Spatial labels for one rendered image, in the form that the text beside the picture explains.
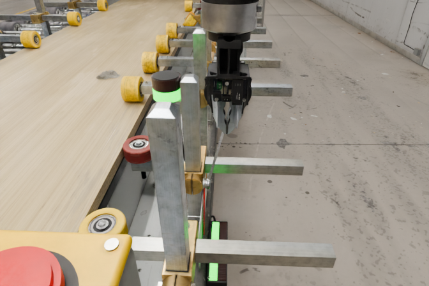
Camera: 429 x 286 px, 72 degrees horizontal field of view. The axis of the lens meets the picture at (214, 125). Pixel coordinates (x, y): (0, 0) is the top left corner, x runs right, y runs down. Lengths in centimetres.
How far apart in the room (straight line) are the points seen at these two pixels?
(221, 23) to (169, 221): 30
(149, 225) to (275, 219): 100
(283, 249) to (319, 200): 140
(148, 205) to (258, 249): 50
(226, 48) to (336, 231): 149
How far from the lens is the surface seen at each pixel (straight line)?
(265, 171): 77
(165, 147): 37
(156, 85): 60
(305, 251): 60
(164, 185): 41
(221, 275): 74
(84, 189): 68
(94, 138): 83
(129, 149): 75
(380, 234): 192
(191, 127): 64
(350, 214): 196
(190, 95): 61
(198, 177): 71
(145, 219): 96
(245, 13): 48
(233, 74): 49
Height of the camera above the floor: 133
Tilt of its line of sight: 31 degrees down
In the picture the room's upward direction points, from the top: straight up
